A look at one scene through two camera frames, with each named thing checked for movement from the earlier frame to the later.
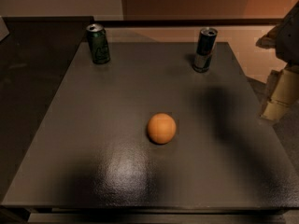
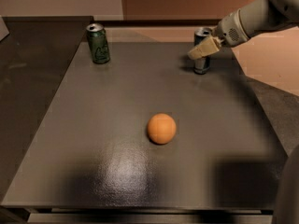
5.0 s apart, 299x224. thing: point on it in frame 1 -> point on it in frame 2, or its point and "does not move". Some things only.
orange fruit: x=161 y=128 does not move
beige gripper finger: x=282 y=92 -> x=231 y=30
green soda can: x=98 y=43 does not move
